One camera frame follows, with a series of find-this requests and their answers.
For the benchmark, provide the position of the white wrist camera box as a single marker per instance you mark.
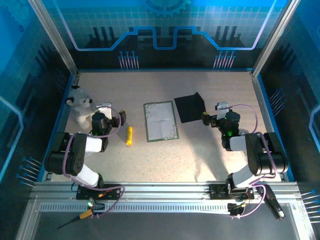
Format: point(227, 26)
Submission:
point(222, 110)
point(105, 111)

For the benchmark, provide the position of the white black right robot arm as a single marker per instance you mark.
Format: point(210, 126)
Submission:
point(255, 155)

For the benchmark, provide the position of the aluminium corner post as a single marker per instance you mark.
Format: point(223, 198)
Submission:
point(275, 37)
point(55, 37)

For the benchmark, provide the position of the white letter paper green border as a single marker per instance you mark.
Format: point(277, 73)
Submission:
point(161, 122)

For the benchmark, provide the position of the grey white plush husky toy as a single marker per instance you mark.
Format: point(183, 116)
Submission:
point(80, 107)

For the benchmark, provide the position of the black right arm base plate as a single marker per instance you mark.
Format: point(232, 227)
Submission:
point(217, 192)

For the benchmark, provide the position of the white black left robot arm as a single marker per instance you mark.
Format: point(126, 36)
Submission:
point(77, 155)

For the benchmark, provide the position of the long aluminium frame rail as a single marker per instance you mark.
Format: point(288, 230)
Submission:
point(162, 191)

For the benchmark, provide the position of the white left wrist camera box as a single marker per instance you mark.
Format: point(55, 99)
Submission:
point(105, 111)

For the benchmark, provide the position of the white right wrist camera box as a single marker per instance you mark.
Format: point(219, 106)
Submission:
point(222, 110)

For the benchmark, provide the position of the black handheld device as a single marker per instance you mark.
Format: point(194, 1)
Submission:
point(273, 205)

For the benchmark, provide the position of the black paper envelope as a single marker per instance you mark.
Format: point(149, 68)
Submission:
point(190, 107)

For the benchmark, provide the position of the black controller box with LED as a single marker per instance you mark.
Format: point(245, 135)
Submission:
point(98, 207)

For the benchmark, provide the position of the blue edged table side rail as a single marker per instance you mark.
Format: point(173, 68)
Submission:
point(58, 125)
point(261, 96)

